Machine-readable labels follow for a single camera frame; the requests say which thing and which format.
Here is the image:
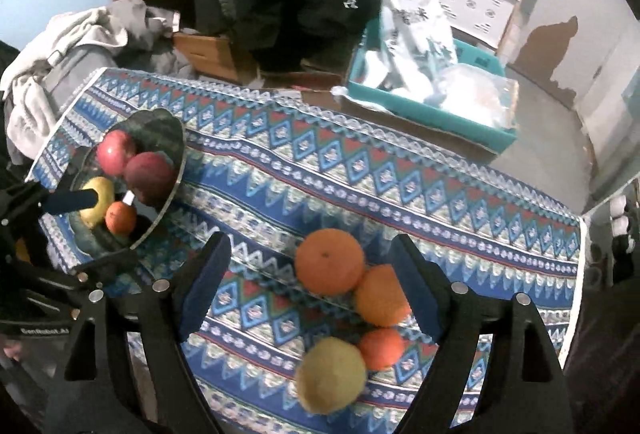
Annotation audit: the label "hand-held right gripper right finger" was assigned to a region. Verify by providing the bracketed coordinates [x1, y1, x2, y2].
[390, 235, 576, 434]

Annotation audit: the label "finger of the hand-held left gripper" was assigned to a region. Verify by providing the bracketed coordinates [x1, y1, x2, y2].
[42, 190, 101, 216]
[75, 246, 138, 282]

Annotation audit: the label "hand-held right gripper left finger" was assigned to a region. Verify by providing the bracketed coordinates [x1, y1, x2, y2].
[50, 231, 232, 434]

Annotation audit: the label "small yellow pear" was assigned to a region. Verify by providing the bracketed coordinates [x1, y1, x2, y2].
[80, 177, 115, 229]

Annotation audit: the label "medium orange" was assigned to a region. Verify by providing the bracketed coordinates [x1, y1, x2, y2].
[355, 264, 413, 326]

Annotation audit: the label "bright red apple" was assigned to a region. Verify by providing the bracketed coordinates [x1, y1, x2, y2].
[96, 130, 137, 177]

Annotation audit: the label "small reddish orange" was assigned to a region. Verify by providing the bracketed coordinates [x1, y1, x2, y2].
[357, 328, 405, 371]

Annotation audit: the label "dark red apple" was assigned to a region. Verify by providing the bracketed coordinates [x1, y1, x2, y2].
[124, 152, 176, 207]

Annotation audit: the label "large orange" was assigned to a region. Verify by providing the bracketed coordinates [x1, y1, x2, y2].
[295, 228, 366, 297]

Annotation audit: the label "white towel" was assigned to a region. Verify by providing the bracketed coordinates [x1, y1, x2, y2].
[0, 6, 126, 165]

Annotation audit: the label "grey printed garment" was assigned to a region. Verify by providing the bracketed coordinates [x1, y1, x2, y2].
[47, 44, 126, 95]

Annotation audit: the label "blue patterned tablecloth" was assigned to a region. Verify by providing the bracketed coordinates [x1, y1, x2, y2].
[25, 66, 588, 430]

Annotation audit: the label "teal plastic bin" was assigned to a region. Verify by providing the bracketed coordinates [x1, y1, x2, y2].
[332, 29, 518, 152]

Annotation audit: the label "wooden crate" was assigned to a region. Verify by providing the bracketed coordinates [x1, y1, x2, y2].
[172, 31, 261, 85]

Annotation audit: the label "clear plastic bag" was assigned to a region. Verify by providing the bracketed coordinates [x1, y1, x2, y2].
[435, 64, 518, 127]

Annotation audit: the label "rows of shoes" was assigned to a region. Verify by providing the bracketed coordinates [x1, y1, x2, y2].
[585, 194, 640, 285]

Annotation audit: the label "white printed rice bag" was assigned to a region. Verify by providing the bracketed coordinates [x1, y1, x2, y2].
[337, 0, 458, 100]

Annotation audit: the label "white patterned basket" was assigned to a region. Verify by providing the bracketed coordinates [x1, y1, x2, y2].
[440, 0, 518, 47]

